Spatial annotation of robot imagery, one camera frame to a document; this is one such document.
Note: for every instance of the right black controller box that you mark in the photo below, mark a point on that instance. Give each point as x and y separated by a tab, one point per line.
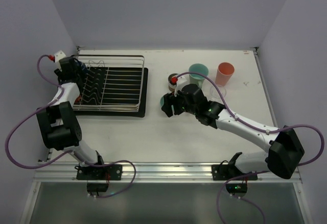
237	189

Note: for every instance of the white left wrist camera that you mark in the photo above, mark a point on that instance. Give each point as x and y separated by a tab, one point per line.
59	55

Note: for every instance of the pink plastic cup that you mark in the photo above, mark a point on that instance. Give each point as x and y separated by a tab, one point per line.
224	72

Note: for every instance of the left black controller box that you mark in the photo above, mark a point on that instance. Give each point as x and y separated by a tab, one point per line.
96	188

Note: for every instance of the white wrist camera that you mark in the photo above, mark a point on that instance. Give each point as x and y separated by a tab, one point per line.
181	82
59	55

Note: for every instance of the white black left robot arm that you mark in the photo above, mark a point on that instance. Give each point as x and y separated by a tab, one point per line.
59	127

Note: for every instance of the orange mug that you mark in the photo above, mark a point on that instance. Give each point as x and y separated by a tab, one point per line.
78	99

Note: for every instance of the white brown cup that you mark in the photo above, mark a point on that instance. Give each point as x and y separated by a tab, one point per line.
172	81

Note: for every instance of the clear glass cup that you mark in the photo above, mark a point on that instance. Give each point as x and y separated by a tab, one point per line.
215	95

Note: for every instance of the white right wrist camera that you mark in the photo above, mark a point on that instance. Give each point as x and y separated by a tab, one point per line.
181	82

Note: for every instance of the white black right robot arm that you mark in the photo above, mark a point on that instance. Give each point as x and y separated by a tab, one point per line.
281	151

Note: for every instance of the aluminium front rail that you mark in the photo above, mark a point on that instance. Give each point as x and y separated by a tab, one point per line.
145	173

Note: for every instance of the aluminium rail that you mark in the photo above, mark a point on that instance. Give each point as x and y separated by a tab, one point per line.
262	114
145	173

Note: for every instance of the metal wire dish rack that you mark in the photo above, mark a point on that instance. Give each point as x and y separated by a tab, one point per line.
96	60

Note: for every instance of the large green mug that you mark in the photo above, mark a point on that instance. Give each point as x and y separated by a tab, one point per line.
197	73

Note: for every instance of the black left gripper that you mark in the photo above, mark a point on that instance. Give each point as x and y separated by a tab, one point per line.
77	67

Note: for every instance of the aluminium right side rail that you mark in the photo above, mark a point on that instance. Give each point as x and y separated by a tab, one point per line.
262	114

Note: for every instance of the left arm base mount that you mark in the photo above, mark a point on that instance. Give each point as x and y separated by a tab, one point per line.
99	172

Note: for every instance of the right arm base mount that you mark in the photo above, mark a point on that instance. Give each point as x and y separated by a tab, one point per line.
227	170

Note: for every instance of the black controller box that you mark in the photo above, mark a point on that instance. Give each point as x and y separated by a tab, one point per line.
237	189
96	188

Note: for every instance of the black drip tray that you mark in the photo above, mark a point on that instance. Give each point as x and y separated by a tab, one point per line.
143	101

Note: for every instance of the small green cup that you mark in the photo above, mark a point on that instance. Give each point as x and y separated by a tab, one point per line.
161	101

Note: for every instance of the blue cup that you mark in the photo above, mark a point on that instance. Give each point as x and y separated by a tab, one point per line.
82	66

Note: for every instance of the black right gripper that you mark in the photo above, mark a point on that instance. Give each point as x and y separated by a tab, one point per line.
173	104

